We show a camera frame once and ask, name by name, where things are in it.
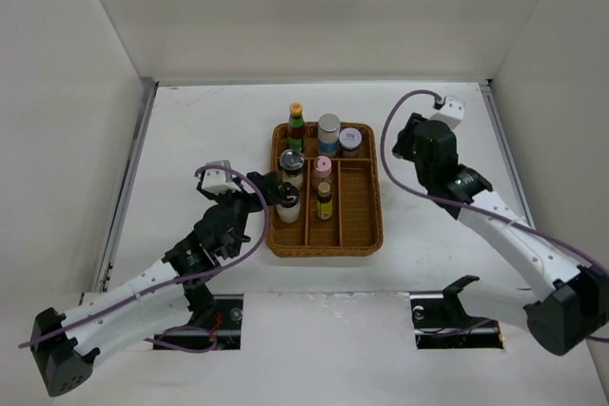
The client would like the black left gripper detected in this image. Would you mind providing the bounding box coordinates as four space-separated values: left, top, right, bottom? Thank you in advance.
208 170 279 258

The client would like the white bottle black cap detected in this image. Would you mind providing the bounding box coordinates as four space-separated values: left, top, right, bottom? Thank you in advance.
276 183 301 223

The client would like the clear jar grey lid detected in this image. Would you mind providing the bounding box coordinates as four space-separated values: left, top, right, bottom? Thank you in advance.
279 149 305 190

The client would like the small yellow label bottle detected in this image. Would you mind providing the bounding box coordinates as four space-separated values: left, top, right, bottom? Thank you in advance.
316 182 333 221

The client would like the pink cap spice shaker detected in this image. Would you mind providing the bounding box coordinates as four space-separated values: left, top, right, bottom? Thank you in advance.
311 155 332 190

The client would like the brown spice jar red label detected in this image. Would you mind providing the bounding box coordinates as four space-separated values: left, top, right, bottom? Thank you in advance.
339 127 363 158

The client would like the red sauce bottle yellow cap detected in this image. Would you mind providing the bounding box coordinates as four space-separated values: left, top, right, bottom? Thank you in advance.
287 103 306 152

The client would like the white bead jar silver lid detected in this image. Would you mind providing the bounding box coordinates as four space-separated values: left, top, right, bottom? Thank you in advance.
317 113 341 158

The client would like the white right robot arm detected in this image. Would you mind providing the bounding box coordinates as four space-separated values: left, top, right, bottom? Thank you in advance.
392 113 608 356

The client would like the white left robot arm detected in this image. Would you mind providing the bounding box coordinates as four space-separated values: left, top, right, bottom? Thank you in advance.
24 161 298 397

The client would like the brown wicker divided tray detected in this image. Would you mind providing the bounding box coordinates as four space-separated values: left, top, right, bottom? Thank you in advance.
266 122 383 258

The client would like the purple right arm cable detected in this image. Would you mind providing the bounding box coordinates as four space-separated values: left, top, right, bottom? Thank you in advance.
379 88 609 343

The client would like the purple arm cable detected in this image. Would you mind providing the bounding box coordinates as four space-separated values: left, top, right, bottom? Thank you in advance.
17 164 270 355
379 88 609 343

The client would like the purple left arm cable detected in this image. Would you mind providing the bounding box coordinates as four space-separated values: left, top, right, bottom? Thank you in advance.
17 164 270 355

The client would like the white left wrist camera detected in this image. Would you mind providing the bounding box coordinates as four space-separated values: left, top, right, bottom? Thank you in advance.
195 160 241 196

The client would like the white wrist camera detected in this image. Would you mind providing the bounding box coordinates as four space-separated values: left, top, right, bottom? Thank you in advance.
430 96 465 130
195 160 241 196

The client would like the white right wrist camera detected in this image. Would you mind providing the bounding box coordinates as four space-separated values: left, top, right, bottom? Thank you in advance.
430 96 465 130

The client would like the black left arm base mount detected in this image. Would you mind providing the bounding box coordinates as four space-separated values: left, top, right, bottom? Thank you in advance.
147 294 245 355

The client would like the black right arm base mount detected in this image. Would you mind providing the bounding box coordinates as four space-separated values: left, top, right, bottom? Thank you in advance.
409 275 503 350

